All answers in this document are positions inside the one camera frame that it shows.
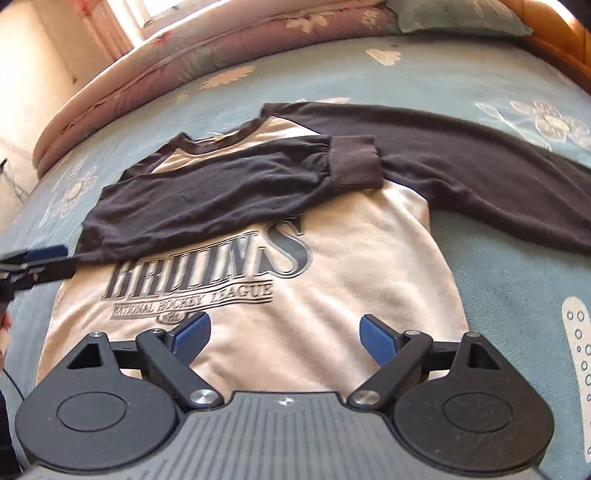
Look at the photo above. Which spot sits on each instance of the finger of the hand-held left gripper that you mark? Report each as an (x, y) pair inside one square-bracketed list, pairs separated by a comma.
[(57, 271), (46, 254)]

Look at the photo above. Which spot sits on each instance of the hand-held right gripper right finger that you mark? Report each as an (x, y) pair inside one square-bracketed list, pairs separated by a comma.
[(378, 340)]

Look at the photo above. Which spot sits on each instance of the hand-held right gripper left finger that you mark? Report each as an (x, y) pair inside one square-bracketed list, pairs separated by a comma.
[(191, 340)]

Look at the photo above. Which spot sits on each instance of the beige sweatshirt with dark sleeves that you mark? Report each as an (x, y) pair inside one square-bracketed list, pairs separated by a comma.
[(323, 277)]

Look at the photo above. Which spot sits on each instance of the person's left hand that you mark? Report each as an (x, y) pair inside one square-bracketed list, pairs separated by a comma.
[(3, 341)]

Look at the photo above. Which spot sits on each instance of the pink patterned curtain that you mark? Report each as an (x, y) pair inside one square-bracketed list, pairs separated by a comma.
[(111, 32)]

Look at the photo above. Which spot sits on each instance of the folded pink floral quilt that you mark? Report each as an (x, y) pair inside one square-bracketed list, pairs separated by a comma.
[(207, 41)]

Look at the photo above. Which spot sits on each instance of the green flower print pillow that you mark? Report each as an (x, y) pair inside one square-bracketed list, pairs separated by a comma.
[(452, 16)]

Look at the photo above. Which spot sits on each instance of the wooden headboard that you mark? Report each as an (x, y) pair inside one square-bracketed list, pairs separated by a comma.
[(563, 41)]

